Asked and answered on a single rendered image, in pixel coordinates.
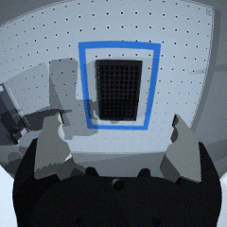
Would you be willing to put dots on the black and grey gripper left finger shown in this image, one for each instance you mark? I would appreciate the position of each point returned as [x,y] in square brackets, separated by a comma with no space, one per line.
[48,160]

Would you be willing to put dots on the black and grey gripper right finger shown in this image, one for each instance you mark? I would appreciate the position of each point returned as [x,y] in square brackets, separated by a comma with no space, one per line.
[188,164]

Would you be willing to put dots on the black well plate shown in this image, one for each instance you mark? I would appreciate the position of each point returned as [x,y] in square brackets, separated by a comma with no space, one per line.
[107,90]

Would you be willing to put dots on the grey perforated base plate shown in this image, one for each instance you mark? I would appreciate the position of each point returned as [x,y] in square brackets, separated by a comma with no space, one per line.
[39,66]

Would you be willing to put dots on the blue tape rectangle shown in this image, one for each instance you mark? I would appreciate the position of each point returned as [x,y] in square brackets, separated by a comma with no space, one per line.
[84,83]

